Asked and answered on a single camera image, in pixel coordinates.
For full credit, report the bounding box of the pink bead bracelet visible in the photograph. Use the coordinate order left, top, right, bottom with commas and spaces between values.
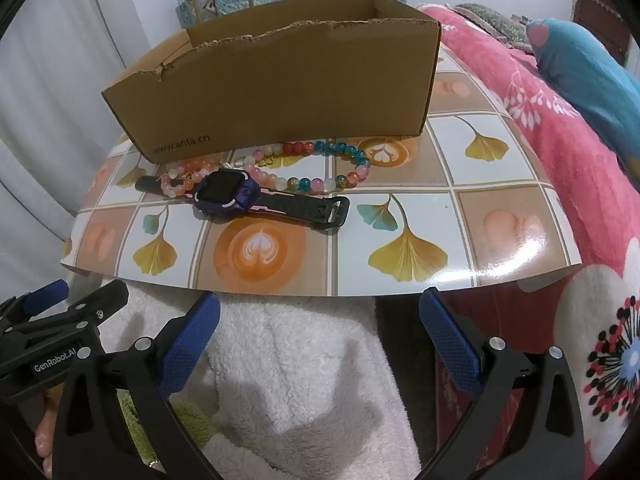
160, 156, 223, 200

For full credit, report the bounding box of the pink floral blanket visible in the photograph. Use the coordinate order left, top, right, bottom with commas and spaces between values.
420, 2, 640, 480

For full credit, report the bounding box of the person's left hand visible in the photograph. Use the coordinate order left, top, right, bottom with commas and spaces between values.
31, 392, 63, 479

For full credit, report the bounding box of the white curtain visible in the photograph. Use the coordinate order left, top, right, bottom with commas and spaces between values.
0, 0, 151, 281

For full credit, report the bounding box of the blue plush pillow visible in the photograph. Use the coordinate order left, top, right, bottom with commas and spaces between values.
525, 17, 640, 171

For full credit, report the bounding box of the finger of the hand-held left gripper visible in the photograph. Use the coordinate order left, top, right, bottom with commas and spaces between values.
0, 279, 70, 333
0, 279, 130, 350

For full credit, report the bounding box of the tile patterned table cover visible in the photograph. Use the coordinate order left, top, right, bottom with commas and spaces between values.
60, 7, 583, 297

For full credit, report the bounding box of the brown cardboard box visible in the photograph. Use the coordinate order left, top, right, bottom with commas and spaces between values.
101, 0, 442, 165

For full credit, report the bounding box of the white fluffy blanket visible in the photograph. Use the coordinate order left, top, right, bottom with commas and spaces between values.
70, 272, 423, 480

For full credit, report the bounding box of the green fluffy cloth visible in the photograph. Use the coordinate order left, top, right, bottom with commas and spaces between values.
117, 390, 216, 461

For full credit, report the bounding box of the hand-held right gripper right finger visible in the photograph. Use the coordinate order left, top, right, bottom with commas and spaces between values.
415, 287, 587, 480

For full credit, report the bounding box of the purple black smartwatch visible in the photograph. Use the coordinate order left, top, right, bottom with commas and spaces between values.
135, 169, 351, 229

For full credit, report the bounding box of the grey green cushion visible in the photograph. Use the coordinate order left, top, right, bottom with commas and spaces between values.
452, 2, 533, 51

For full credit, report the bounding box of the multicoloured bead bracelet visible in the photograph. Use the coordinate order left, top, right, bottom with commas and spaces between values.
247, 140, 373, 196

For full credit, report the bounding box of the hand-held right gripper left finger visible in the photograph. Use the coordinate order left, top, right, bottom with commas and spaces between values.
52, 291, 222, 480

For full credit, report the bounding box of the brown door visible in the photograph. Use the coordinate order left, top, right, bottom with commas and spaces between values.
572, 0, 636, 66

